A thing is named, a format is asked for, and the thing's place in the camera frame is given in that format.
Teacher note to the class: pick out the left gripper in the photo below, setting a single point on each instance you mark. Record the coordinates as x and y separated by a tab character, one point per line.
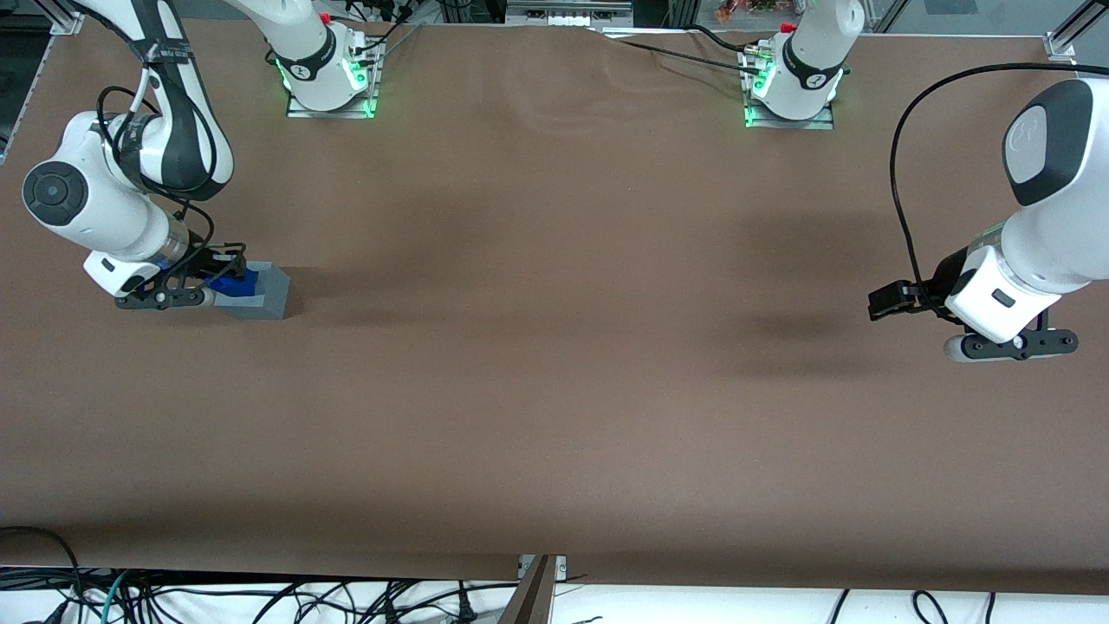
946	277

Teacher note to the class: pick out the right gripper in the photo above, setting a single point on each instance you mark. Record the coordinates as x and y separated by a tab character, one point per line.
204	263

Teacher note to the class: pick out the blue plastic insert part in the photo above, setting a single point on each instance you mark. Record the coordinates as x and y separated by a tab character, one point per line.
236	284

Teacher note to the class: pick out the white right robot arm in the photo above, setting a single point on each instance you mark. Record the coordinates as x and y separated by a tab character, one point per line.
95	208

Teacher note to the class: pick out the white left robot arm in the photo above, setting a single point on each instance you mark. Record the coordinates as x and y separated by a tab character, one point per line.
1066	234

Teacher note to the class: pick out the gray square hollow base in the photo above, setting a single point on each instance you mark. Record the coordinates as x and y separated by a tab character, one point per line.
273	299

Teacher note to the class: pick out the brown table cover sheet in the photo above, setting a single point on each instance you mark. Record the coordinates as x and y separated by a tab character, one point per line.
554	390

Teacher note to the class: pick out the aluminium profile bar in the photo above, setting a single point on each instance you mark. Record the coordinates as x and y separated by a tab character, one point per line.
533	598

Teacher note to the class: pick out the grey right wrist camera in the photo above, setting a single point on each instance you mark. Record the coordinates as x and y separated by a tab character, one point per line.
160	299

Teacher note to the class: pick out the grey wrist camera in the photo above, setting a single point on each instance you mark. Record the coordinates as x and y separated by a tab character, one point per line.
160	299
1022	345

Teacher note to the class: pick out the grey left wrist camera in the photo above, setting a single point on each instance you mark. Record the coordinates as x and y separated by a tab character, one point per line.
1022	345

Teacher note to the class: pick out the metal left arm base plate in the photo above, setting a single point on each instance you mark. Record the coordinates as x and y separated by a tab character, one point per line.
793	124

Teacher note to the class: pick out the metal corner bracket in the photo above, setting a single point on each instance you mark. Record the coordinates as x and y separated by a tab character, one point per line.
1059	48
68	24

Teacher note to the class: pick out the grey metal frame rail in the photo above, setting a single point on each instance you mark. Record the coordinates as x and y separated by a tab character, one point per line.
567	16

